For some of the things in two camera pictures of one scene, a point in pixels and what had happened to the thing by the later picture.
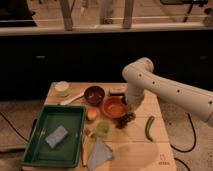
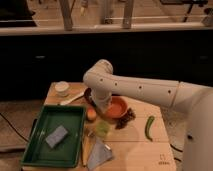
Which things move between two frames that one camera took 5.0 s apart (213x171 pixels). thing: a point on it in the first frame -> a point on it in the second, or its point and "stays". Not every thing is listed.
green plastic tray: x=56 y=137 stays
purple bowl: x=94 y=94 stays
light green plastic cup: x=102 y=128 stays
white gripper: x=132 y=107 -> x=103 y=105
